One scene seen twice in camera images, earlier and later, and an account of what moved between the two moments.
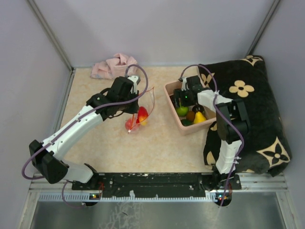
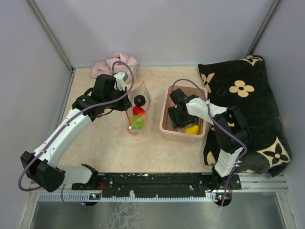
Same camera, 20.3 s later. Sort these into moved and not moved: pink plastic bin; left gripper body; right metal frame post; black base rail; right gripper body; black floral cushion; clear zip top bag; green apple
Moved: pink plastic bin; clear zip top bag; left gripper body; right gripper body; green apple
Not moved: right metal frame post; black floral cushion; black base rail
